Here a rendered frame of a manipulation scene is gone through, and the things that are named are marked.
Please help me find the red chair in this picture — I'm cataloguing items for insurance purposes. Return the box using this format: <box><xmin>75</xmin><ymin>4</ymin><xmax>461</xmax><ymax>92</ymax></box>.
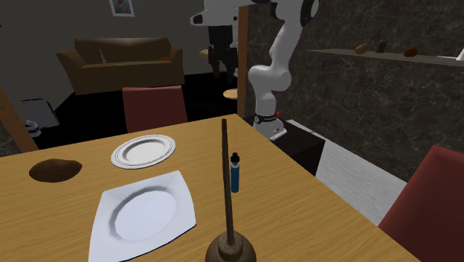
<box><xmin>377</xmin><ymin>144</ymin><xmax>464</xmax><ymax>262</ymax></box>
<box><xmin>121</xmin><ymin>85</ymin><xmax>189</xmax><ymax>134</ymax></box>

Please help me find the brown sofa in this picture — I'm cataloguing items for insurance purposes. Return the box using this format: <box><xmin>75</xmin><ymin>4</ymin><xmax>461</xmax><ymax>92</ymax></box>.
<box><xmin>55</xmin><ymin>37</ymin><xmax>185</xmax><ymax>96</ymax></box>

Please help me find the dark robot stand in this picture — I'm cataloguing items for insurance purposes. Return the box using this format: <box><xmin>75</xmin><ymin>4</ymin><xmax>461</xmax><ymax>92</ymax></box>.
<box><xmin>242</xmin><ymin>114</ymin><xmax>326</xmax><ymax>177</ymax></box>

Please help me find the round white plate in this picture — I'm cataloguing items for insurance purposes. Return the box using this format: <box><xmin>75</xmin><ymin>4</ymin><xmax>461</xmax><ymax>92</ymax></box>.
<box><xmin>110</xmin><ymin>134</ymin><xmax>177</xmax><ymax>170</ymax></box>

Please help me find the blue bottle with black cap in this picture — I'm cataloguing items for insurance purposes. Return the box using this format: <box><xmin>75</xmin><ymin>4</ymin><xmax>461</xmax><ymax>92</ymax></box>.
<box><xmin>230</xmin><ymin>152</ymin><xmax>241</xmax><ymax>194</ymax></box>

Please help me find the brown wooden plunger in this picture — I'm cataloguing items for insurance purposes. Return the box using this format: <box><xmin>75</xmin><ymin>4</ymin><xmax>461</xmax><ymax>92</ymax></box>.
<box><xmin>204</xmin><ymin>118</ymin><xmax>258</xmax><ymax>262</ymax></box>

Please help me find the wooden table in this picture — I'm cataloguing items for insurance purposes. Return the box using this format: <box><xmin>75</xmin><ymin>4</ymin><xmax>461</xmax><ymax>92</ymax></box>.
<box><xmin>0</xmin><ymin>113</ymin><xmax>422</xmax><ymax>262</ymax></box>

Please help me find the square white plate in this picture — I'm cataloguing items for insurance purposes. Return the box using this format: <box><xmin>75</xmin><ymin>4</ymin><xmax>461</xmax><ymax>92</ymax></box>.
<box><xmin>88</xmin><ymin>170</ymin><xmax>197</xmax><ymax>262</ymax></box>

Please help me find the white box on floor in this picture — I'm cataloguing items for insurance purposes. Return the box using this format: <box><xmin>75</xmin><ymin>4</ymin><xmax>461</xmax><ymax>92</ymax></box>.
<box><xmin>20</xmin><ymin>98</ymin><xmax>61</xmax><ymax>129</ymax></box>

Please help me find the white and blue small container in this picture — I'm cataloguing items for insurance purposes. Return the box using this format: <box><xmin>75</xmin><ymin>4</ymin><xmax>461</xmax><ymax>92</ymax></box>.
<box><xmin>24</xmin><ymin>120</ymin><xmax>42</xmax><ymax>138</ymax></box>

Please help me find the brown oval potato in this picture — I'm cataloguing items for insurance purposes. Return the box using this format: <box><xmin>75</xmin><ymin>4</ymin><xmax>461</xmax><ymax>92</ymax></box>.
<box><xmin>28</xmin><ymin>158</ymin><xmax>83</xmax><ymax>183</ymax></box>

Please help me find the wooden post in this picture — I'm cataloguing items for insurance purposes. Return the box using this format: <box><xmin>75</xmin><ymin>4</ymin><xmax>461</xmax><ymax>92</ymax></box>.
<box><xmin>0</xmin><ymin>86</ymin><xmax>39</xmax><ymax>153</ymax></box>
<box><xmin>236</xmin><ymin>4</ymin><xmax>250</xmax><ymax>118</ymax></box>

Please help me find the framed wall picture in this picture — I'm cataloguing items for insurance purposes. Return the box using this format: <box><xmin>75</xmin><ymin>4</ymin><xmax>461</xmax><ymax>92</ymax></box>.
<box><xmin>109</xmin><ymin>0</ymin><xmax>136</xmax><ymax>18</ymax></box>

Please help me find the wall shelf with items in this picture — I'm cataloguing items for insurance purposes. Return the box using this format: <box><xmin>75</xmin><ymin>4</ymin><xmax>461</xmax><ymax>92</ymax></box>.
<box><xmin>305</xmin><ymin>39</ymin><xmax>464</xmax><ymax>68</ymax></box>

